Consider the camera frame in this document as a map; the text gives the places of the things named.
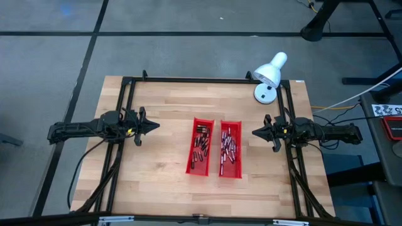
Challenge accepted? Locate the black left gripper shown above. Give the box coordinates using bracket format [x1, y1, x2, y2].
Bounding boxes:
[124, 106, 161, 147]

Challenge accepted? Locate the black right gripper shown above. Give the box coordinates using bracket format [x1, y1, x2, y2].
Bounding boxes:
[252, 114, 295, 153]

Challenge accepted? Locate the red plastic bin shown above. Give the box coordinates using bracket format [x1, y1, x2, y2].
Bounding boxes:
[185, 117, 216, 178]
[218, 119, 244, 180]

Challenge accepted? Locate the white desk lamp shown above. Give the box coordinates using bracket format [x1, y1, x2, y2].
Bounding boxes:
[253, 51, 288, 105]

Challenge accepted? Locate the black table foot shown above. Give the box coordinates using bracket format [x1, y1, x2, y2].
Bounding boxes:
[341, 61, 402, 85]

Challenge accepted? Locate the grey side table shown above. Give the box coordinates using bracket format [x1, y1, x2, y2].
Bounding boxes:
[359, 90, 402, 226]

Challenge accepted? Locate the black desk leg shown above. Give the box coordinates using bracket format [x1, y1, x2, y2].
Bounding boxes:
[300, 0, 342, 43]

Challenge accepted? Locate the paper with black marks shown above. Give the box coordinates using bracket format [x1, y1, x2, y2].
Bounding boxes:
[372, 104, 402, 117]

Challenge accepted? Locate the red framed device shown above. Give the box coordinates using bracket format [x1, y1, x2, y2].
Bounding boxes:
[381, 116, 402, 141]

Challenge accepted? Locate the grey furniture foot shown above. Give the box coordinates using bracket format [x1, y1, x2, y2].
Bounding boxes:
[0, 133, 24, 147]

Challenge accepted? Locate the black chair base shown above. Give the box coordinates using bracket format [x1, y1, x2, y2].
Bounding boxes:
[385, 8, 402, 19]

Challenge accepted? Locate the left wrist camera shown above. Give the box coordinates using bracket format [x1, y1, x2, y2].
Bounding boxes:
[125, 108, 139, 122]

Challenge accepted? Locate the black metal table frame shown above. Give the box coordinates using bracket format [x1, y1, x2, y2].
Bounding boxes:
[70, 69, 337, 226]

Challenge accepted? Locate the black cable bundle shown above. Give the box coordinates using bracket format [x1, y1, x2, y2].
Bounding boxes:
[313, 139, 340, 151]

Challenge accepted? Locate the black power cable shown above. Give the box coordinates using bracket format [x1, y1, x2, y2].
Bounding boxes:
[67, 139, 106, 210]

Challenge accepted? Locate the silver metal bracket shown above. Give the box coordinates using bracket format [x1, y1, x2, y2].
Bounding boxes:
[99, 215, 135, 226]
[272, 219, 310, 226]

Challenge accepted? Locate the white cable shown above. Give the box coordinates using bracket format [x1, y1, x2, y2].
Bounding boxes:
[313, 67, 402, 114]

